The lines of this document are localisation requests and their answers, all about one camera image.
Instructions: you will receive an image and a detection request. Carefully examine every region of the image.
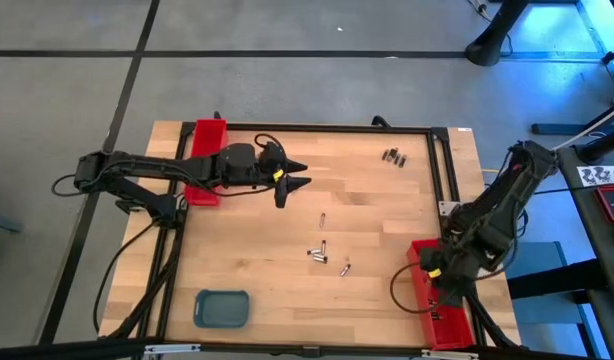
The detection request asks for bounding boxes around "grey floor object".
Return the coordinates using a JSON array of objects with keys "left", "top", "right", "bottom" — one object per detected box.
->
[{"left": 0, "top": 212, "right": 24, "bottom": 235}]

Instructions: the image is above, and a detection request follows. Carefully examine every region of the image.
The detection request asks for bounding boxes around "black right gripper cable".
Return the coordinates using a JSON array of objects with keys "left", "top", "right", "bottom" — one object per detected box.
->
[{"left": 389, "top": 260, "right": 441, "bottom": 315}]

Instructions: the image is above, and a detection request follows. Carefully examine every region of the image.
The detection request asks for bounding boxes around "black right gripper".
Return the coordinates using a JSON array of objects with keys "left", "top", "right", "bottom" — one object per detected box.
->
[{"left": 419, "top": 238, "right": 488, "bottom": 308}]

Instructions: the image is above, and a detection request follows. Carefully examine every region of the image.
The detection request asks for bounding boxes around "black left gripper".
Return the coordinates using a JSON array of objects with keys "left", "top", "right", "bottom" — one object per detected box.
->
[{"left": 258, "top": 141, "right": 313, "bottom": 210}]

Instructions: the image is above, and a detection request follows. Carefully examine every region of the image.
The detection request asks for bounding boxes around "black desk leg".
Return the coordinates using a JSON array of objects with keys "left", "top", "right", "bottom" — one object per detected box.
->
[{"left": 571, "top": 127, "right": 614, "bottom": 164}]

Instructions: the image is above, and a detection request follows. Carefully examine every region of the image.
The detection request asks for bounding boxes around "black cable bundle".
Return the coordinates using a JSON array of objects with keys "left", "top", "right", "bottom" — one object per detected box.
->
[
  {"left": 106, "top": 224, "right": 188, "bottom": 341},
  {"left": 461, "top": 289, "right": 518, "bottom": 351}
]

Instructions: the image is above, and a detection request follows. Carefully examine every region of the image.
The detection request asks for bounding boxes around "thin black cable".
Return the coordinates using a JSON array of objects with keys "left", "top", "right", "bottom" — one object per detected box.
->
[{"left": 92, "top": 222, "right": 156, "bottom": 335}]

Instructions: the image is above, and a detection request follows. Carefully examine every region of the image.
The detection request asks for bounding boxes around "white fiducial marker sheet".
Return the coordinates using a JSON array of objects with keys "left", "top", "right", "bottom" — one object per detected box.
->
[{"left": 576, "top": 165, "right": 614, "bottom": 188}]

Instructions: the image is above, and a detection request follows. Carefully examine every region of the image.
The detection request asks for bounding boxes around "black base beam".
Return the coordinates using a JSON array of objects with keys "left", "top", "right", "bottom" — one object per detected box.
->
[{"left": 0, "top": 337, "right": 588, "bottom": 360}]

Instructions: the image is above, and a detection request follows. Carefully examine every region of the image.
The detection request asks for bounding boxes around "black arm base cable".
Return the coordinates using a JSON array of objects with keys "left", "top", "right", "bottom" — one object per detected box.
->
[{"left": 50, "top": 172, "right": 88, "bottom": 199}]

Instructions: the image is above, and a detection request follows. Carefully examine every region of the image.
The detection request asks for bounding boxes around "silver aluminium extrusion bar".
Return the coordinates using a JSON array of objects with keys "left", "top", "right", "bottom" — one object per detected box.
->
[
  {"left": 143, "top": 343, "right": 202, "bottom": 355},
  {"left": 420, "top": 348, "right": 481, "bottom": 360}
]

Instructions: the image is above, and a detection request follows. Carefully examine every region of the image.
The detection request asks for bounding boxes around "white cable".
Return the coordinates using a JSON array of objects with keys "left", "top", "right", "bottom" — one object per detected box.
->
[{"left": 536, "top": 102, "right": 614, "bottom": 160}]

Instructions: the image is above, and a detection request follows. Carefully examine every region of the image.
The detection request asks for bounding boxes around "dark grey desk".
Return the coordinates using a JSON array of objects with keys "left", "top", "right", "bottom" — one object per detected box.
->
[{"left": 556, "top": 144, "right": 614, "bottom": 360}]

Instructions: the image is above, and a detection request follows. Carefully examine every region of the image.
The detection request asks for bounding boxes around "black desk foot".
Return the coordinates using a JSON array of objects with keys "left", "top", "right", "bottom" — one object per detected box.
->
[
  {"left": 530, "top": 97, "right": 614, "bottom": 137},
  {"left": 506, "top": 259, "right": 606, "bottom": 304}
]

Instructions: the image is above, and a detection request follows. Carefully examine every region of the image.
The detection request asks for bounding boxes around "black pedestal stand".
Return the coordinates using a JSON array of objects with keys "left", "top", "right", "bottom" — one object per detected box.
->
[{"left": 464, "top": 0, "right": 531, "bottom": 68}]

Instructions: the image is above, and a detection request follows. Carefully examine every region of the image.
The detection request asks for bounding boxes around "teal plastic bin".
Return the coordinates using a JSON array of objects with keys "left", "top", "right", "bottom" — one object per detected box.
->
[{"left": 193, "top": 289, "right": 252, "bottom": 330}]

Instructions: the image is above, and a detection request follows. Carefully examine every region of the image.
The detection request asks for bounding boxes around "black aluminium table frame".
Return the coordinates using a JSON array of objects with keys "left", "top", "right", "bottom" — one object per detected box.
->
[{"left": 136, "top": 121, "right": 521, "bottom": 351}]

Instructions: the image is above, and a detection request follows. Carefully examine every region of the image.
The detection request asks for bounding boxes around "red plastic bin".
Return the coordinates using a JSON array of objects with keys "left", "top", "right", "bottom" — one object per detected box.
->
[
  {"left": 405, "top": 238, "right": 476, "bottom": 351},
  {"left": 184, "top": 118, "right": 229, "bottom": 207}
]

